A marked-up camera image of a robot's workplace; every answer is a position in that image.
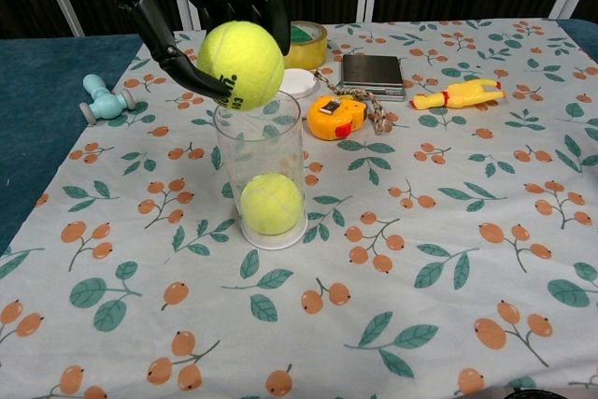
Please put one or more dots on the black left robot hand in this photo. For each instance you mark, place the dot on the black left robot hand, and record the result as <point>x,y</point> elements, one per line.
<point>154,34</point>

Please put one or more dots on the yellow tennis ball with print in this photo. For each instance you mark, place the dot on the yellow tennis ball with print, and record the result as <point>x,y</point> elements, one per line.
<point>240,65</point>

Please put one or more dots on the clear plastic tube container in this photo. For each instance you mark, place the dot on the clear plastic tube container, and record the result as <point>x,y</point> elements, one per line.
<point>261,156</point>

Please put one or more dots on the plain yellow tennis ball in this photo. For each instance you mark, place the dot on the plain yellow tennis ball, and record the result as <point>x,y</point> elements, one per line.
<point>272,204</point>

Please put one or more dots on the light blue massage roller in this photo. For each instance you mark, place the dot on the light blue massage roller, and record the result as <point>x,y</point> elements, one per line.
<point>106,102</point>

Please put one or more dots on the teal blue cloth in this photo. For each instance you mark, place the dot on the teal blue cloth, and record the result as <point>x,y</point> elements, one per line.
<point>42,114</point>

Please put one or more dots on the white round plastic lid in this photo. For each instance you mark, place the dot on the white round plastic lid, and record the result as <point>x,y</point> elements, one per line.
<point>299,83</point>

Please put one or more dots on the clear yellowish packing tape roll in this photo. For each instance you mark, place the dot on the clear yellowish packing tape roll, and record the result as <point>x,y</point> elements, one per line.
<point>308,46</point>

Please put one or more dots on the orange yellow tape measure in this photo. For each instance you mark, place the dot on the orange yellow tape measure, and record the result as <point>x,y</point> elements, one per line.
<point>334,118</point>

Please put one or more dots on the silver digital pocket scale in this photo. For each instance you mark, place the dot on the silver digital pocket scale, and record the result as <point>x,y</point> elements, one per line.
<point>372,73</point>

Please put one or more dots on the floral fruit print tablecloth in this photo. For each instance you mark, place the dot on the floral fruit print tablecloth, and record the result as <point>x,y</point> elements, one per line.
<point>355,240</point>

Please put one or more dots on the yellow rubber chicken toy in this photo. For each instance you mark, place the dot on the yellow rubber chicken toy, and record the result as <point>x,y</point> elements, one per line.
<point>455,95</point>

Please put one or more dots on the white metal frame post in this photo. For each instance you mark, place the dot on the white metal frame post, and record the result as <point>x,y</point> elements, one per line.
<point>65,6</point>

